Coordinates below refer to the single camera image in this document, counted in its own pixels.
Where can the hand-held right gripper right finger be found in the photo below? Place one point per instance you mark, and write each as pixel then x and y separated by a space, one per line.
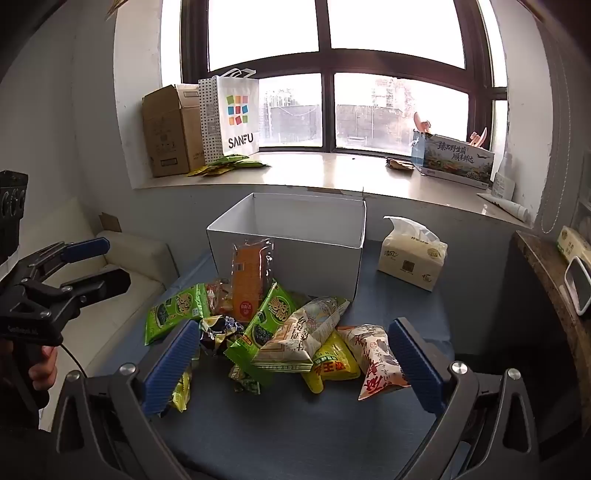
pixel 415 369

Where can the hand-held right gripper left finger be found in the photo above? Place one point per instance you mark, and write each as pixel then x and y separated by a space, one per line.
pixel 171 364

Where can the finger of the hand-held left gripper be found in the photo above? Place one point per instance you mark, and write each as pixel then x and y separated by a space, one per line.
pixel 85 248
pixel 106 281

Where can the green pea snack packet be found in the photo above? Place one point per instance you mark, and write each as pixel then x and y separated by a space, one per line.
pixel 182 392

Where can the white packet with orange edges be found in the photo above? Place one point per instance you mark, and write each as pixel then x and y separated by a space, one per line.
pixel 374 360

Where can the green seaweed snack packet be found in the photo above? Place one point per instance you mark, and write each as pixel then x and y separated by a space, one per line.
pixel 268 323
pixel 175 314

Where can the dark foil snack packet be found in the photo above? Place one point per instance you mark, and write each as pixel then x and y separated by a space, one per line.
pixel 217 330

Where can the clear bread packet orange print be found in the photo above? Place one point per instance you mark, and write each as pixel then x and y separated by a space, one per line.
pixel 219 300

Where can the yellow snack packet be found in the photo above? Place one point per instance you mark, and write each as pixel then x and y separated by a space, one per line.
pixel 330 364

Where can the orange clear snack packet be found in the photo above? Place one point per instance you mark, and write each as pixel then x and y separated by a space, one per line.
pixel 247 281

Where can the beige packet with checkered edges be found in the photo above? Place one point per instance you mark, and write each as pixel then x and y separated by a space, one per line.
pixel 295 341

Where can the white cardboard box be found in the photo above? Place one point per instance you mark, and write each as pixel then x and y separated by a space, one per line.
pixel 314 272

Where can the person's left hand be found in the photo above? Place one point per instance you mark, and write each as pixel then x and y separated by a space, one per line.
pixel 44 369

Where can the white sofa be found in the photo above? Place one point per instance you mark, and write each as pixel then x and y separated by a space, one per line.
pixel 134 258

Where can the beige soft tissue pack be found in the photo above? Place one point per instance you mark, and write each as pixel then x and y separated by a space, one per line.
pixel 406 263

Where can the blue tablecloth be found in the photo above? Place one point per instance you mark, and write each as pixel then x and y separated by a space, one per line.
pixel 295 429

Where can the brown cardboard box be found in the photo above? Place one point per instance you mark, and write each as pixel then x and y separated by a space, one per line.
pixel 171 134

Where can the pile of green packets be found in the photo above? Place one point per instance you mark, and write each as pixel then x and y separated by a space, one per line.
pixel 217 167

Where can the wooden side table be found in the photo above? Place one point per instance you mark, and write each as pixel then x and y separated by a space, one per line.
pixel 540 272

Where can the white rounded device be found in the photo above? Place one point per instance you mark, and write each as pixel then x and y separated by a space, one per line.
pixel 577 286

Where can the white tube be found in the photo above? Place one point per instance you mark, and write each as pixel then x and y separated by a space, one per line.
pixel 508 205

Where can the white dotted shopping bag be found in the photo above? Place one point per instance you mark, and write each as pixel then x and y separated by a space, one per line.
pixel 238 134

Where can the green and white tissue pack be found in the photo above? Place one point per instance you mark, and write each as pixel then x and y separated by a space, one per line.
pixel 572 242

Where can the brown flat packet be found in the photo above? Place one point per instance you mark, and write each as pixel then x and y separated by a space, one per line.
pixel 399 165

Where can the printed landscape gift box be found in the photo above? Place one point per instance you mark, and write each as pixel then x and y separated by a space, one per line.
pixel 457 161

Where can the stone window sill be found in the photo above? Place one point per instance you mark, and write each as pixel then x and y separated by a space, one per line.
pixel 323 170

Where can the blue and white carton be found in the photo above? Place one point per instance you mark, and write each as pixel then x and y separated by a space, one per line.
pixel 418 150

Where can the pink toy figure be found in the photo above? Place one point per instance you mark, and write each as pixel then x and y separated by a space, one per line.
pixel 421 123
pixel 479 137

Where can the dark window frame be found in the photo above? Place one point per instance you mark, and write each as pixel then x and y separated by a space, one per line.
pixel 327 92

